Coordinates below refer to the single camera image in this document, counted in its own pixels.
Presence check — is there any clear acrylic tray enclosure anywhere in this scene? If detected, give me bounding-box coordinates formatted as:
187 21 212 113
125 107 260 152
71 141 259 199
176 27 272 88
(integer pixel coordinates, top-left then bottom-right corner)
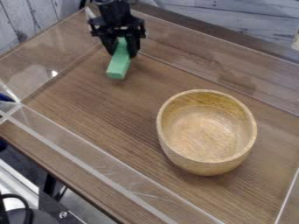
0 4 299 224

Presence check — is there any brown wooden bowl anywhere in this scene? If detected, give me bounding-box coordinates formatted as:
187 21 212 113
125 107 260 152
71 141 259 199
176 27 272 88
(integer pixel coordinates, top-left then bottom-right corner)
156 89 257 176

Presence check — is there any blue object at edge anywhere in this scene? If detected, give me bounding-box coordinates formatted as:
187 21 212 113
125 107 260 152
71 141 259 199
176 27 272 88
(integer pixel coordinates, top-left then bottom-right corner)
0 93 14 102

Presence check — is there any black cable loop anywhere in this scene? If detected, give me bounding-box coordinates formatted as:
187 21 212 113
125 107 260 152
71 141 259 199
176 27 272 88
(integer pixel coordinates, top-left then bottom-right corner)
0 193 35 224

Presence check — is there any black table leg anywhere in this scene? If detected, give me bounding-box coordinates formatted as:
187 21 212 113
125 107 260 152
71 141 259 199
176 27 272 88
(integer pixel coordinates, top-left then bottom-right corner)
43 174 57 197

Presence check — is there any green rectangular block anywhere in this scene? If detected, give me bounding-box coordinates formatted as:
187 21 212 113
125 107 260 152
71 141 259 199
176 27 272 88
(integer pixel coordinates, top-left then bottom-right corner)
107 38 131 80

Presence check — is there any grey metal base plate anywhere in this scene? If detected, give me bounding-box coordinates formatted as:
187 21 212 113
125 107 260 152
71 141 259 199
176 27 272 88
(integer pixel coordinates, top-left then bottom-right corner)
39 191 87 224

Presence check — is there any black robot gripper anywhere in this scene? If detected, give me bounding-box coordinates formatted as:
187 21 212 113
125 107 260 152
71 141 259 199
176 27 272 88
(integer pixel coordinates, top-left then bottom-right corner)
88 0 145 59

